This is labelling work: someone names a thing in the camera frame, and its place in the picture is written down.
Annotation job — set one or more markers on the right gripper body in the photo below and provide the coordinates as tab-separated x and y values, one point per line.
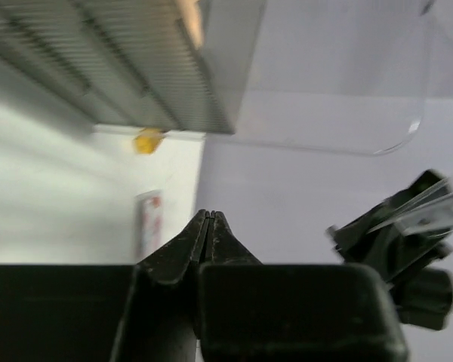
423	295

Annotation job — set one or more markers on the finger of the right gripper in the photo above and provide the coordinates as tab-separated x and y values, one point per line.
372	241

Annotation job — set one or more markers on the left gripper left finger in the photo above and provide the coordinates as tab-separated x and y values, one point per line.
136	312

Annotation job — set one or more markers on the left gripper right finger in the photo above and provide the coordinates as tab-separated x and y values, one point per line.
249	311

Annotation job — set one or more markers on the pink packet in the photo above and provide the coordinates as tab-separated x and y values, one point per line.
149	213

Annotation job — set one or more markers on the clear acrylic drawer organizer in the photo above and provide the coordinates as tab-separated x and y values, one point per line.
344	77

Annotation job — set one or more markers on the gold lipstick right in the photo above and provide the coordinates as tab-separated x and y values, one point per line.
148	140

